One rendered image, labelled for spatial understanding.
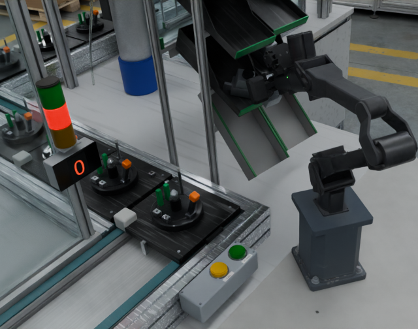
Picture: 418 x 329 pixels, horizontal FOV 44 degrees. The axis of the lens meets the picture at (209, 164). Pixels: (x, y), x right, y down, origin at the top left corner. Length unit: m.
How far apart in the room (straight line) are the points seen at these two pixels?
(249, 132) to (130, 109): 0.77
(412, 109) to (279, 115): 2.29
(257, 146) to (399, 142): 0.62
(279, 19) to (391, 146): 0.62
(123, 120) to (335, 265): 1.10
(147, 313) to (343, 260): 0.48
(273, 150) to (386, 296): 0.50
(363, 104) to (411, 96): 2.99
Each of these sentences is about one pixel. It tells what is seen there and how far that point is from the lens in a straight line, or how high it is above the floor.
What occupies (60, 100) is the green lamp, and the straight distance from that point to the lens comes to 1.15.
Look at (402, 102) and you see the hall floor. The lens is 3.88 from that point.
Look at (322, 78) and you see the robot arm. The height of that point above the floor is 1.39.
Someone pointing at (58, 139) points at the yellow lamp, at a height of 1.29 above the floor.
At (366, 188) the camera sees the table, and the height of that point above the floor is 0.86.
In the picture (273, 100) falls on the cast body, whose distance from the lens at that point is 1.33.
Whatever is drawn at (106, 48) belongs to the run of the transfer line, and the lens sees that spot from 2.62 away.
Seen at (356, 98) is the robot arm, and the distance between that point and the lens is 1.00.
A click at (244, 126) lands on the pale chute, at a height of 1.09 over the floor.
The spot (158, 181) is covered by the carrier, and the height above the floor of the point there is 0.97.
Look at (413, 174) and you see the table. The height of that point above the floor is 0.86.
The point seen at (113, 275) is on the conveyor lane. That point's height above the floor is 0.92.
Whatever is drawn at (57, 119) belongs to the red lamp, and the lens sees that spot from 1.17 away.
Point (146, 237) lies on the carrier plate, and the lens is 1.35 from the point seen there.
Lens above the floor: 1.88
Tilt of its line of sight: 36 degrees down
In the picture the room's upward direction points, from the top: 6 degrees counter-clockwise
